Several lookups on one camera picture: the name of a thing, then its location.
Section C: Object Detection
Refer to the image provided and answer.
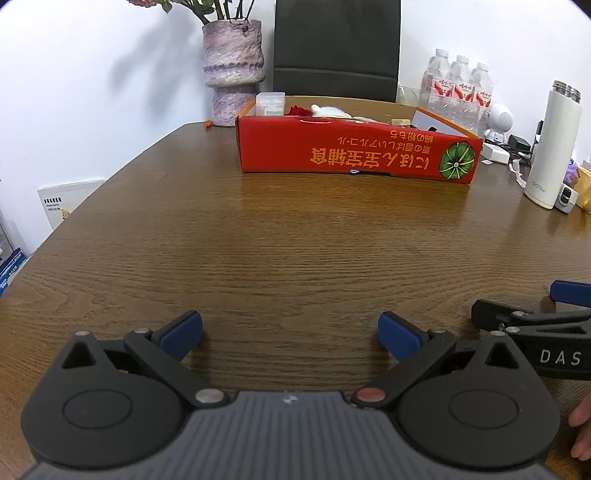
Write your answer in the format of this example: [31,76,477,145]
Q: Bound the small white grey device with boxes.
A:
[554,185,580,213]

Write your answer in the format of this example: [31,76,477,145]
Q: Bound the clear plastic swab container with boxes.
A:
[255,91,286,117]

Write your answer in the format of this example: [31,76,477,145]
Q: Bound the pink textured vase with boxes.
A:
[202,18,265,127]

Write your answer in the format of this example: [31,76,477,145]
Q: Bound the white thermos bottle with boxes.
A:
[524,80,583,210]

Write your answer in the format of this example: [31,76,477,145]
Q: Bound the dried pink flower bouquet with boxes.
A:
[127,0,259,26]

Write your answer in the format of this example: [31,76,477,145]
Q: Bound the white round desk device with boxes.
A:
[482,102,513,144]

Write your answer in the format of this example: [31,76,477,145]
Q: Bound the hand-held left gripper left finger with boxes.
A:
[60,310,230,410]

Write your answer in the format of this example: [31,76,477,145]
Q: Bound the white square charger box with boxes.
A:
[480,143,511,163]

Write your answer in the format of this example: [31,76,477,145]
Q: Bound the wooden desktop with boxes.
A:
[0,95,591,480]

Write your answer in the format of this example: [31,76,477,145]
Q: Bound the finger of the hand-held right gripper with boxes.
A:
[471,299,591,334]
[550,280,591,306]

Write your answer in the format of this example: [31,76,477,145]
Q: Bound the white paper box on floor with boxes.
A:
[37,179,107,232]

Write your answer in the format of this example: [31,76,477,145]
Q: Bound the shrink-wrapped water bottle pack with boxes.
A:
[420,47,494,137]

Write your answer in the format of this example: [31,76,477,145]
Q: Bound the yellow container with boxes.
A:
[575,159,591,212]

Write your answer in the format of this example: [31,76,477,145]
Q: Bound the shelf clutter with blue boxes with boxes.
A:
[0,247,26,296]

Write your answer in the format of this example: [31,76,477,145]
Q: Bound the red cardboard box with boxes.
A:
[235,96,484,185]

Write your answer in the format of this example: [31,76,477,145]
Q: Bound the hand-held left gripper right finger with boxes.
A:
[353,311,525,410]

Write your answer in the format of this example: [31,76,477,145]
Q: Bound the person's right hand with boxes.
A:
[568,397,591,462]

